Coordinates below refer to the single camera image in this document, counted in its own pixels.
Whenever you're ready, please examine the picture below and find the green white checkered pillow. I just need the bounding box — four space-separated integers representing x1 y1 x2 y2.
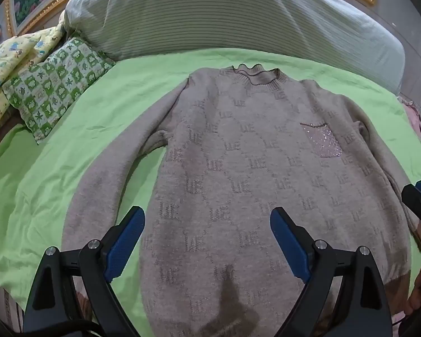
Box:
3 37 115 144

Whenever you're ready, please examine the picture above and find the yellow cartoon print blanket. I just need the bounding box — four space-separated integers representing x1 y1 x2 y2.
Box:
0 13 64 121

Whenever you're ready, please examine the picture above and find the beige knit sweater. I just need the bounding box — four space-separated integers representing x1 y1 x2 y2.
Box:
62 65 421 336

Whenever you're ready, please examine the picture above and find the grey striped folded quilt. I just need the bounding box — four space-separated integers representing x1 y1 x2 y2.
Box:
64 0 405 94

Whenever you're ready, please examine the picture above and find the light green bed sheet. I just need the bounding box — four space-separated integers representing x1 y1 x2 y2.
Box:
0 49 421 307

